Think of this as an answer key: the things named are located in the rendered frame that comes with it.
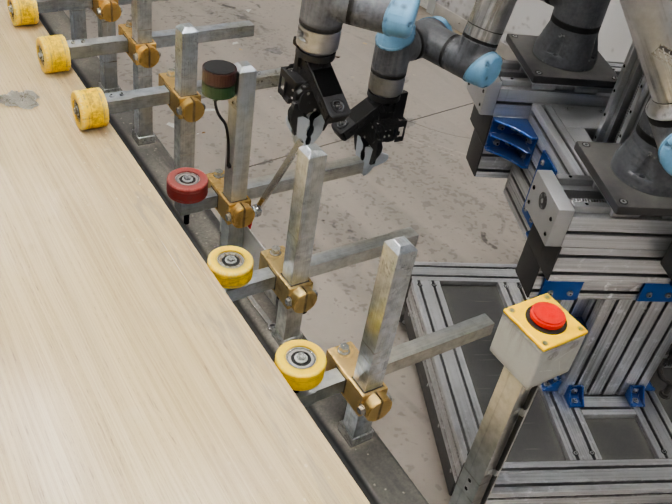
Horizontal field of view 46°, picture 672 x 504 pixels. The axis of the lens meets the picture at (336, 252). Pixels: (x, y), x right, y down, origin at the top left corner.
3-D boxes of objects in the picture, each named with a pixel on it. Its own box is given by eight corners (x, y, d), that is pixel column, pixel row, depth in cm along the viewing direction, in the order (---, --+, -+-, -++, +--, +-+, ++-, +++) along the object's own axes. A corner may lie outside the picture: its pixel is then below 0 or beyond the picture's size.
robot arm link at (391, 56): (427, 24, 160) (400, 33, 155) (416, 74, 167) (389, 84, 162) (398, 9, 164) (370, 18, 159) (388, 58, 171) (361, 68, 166)
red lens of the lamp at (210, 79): (227, 69, 143) (227, 57, 142) (242, 84, 140) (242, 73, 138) (196, 73, 140) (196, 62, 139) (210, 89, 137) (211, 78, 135)
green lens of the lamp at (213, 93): (226, 81, 145) (227, 70, 144) (241, 97, 141) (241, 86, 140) (195, 86, 142) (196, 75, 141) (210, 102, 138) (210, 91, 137)
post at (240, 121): (233, 260, 173) (248, 57, 143) (240, 270, 171) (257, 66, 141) (218, 264, 171) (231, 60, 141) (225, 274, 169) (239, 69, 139)
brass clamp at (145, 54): (140, 41, 194) (140, 21, 190) (162, 66, 185) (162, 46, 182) (116, 44, 191) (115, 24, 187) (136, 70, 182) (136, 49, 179)
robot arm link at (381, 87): (383, 83, 162) (362, 64, 167) (379, 103, 165) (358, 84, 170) (413, 78, 166) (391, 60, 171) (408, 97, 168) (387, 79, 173)
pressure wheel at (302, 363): (275, 379, 134) (282, 331, 126) (322, 390, 133) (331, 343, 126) (263, 416, 127) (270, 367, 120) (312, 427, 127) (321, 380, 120)
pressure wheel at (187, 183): (196, 207, 167) (198, 161, 159) (212, 229, 162) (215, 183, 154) (160, 215, 163) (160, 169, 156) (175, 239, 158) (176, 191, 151)
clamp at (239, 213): (225, 188, 169) (226, 169, 166) (254, 225, 161) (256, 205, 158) (201, 194, 166) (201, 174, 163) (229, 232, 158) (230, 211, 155)
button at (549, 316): (545, 307, 93) (549, 296, 92) (569, 329, 91) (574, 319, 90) (520, 316, 91) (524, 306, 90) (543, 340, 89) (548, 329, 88)
